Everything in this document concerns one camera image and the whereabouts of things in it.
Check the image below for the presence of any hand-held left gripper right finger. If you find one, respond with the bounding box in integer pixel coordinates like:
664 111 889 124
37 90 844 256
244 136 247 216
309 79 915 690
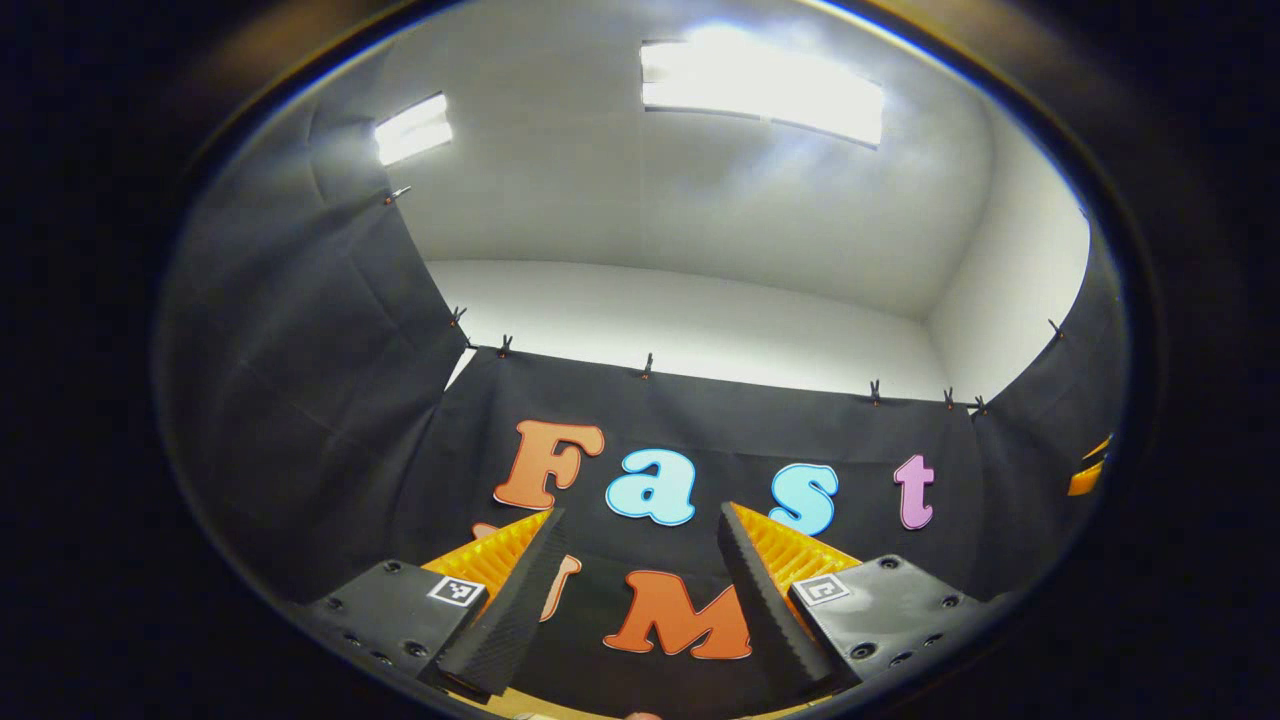
718 500 1001 701

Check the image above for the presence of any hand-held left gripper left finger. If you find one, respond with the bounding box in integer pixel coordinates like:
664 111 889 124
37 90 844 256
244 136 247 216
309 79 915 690
295 505 569 701

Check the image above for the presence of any row of small cloth clips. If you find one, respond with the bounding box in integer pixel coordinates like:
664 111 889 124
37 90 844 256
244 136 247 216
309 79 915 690
385 183 1066 416

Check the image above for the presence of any small ceiling light panel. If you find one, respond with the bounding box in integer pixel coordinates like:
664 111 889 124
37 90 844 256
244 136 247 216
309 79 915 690
373 92 454 167

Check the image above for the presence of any large ceiling light panel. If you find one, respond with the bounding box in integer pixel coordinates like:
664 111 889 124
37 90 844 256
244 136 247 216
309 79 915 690
640 25 886 149

